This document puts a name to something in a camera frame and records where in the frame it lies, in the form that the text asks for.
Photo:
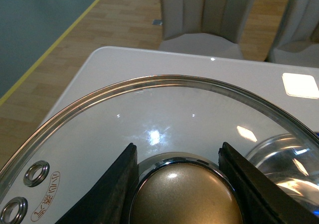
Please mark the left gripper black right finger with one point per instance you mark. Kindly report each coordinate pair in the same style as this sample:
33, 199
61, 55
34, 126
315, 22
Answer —
261, 201

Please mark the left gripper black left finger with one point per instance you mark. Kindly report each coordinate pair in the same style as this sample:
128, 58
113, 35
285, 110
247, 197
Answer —
104, 202

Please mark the glass pot lid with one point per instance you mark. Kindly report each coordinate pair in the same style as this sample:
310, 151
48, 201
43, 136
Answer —
177, 123

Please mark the white electric cooking pot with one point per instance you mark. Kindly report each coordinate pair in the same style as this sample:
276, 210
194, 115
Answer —
292, 165

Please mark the right beige upholstered chair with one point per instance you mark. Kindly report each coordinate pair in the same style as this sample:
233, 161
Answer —
297, 38

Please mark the beige upholstered chair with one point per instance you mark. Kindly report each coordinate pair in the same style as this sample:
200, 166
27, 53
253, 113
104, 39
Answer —
297, 38
204, 27

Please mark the left beige upholstered chair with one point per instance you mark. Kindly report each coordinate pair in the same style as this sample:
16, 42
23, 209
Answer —
204, 27

